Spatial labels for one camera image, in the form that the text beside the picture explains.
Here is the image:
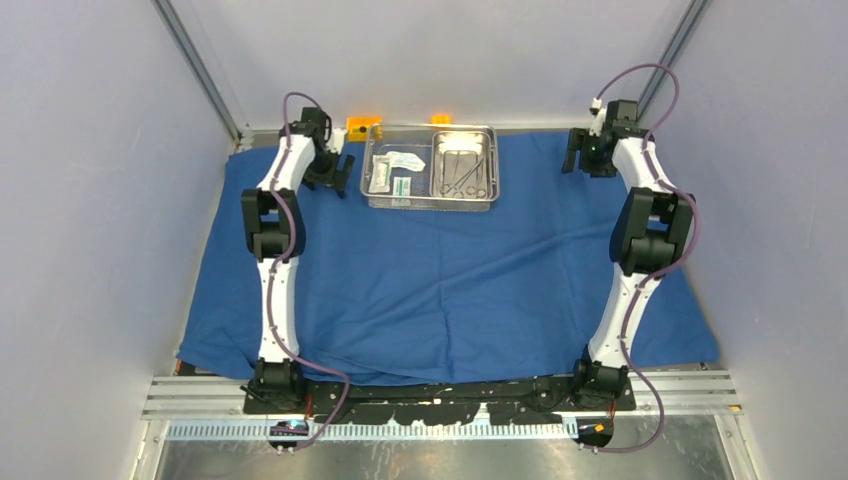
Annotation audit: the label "white sterile pouch packet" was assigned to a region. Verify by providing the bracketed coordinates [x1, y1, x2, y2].
[369, 155, 392, 194]

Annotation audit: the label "crumpled clear plastic packet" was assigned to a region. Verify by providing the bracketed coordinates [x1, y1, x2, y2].
[385, 151, 427, 172]

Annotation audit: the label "steel surgical forceps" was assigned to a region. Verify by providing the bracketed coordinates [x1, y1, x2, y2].
[452, 156, 484, 198]

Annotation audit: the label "blue surgical drape cloth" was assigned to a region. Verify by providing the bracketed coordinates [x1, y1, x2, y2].
[177, 132, 720, 386]

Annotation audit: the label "large orange plastic block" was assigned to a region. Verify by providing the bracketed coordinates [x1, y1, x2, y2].
[346, 116, 382, 143]

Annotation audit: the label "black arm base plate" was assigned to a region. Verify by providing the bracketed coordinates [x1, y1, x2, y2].
[241, 375, 636, 426]

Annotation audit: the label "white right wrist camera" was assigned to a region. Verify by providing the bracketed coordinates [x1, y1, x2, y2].
[588, 97, 607, 137]

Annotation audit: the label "green white small packet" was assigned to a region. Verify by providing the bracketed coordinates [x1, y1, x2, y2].
[392, 177, 411, 197]

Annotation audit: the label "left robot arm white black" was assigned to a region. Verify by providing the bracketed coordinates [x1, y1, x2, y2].
[240, 106, 354, 414]

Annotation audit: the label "aluminium front frame rail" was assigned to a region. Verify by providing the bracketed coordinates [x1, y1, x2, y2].
[142, 370, 742, 441]

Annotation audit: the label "steel surgical scissors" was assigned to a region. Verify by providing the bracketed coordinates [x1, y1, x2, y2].
[439, 150, 464, 197]

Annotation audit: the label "wire mesh instrument basket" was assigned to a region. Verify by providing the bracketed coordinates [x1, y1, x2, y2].
[360, 123, 501, 212]

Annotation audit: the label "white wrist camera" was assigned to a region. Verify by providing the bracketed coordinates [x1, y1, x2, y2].
[588, 97, 607, 137]
[327, 127, 347, 154]

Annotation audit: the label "small orange plastic block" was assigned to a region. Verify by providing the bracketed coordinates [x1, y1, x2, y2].
[430, 114, 453, 125]

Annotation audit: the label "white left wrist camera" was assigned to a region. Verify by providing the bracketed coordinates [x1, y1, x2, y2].
[327, 127, 347, 154]

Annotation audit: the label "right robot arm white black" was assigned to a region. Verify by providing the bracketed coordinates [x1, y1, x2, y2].
[562, 98, 693, 411]

